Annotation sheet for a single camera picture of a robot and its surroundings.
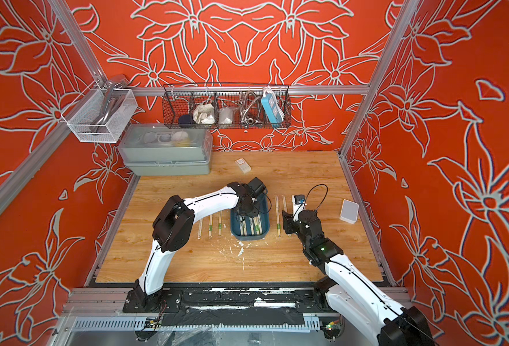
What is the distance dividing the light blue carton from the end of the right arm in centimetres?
42

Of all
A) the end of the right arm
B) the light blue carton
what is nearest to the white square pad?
the end of the right arm

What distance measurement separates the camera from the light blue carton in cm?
86

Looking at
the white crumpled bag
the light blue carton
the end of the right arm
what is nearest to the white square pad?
the end of the right arm

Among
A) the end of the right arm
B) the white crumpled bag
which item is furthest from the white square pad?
the white crumpled bag

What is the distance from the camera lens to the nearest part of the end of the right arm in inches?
24.0

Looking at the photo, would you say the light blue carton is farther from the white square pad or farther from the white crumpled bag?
the white square pad

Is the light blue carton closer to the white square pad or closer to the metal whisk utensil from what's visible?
the metal whisk utensil

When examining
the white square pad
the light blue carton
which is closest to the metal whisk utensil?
the light blue carton

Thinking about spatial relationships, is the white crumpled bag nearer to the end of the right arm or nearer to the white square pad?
the end of the right arm
